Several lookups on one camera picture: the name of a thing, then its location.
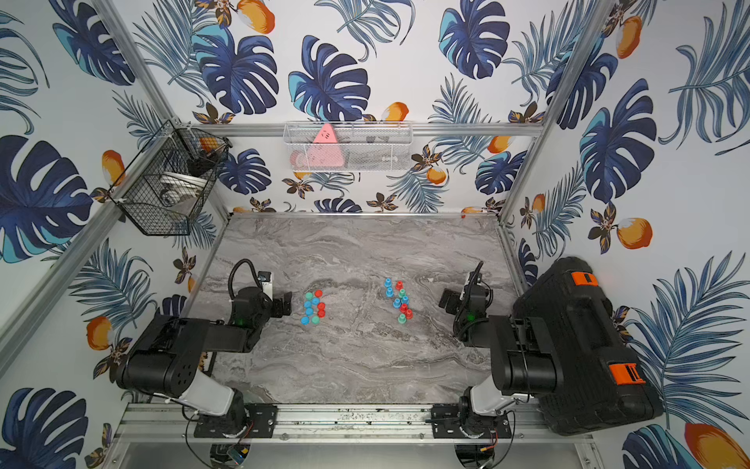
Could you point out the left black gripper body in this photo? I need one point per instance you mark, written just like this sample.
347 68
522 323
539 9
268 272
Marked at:
280 304

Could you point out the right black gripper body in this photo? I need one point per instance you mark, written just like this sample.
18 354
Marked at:
454 304

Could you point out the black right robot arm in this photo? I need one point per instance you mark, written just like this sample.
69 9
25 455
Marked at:
523 364

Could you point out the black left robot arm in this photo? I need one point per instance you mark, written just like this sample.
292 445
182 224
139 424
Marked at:
164 361

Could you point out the pink triangular object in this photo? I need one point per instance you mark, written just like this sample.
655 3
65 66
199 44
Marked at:
325 152

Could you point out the black plastic tool case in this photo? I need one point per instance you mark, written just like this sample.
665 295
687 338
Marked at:
603 383

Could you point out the white items in wire basket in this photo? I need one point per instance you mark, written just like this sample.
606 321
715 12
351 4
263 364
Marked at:
180 193

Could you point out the clear wall shelf basket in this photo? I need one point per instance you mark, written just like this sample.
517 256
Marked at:
371 146

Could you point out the black wire basket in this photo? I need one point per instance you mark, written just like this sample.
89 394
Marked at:
179 168

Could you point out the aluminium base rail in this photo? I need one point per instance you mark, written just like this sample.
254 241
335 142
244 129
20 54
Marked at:
340 424

